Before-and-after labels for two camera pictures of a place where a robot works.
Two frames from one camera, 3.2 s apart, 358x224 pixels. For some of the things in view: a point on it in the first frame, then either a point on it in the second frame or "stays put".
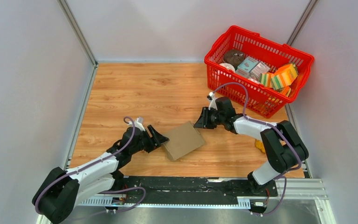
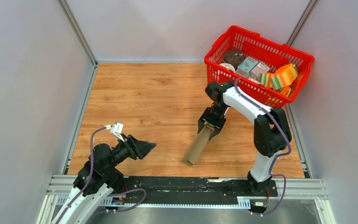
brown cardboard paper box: x=182 y=140 -> x=198 y=145
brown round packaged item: x=233 y=57 stays put
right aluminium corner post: x=301 y=22 stays put
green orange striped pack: x=265 y=79 stays put
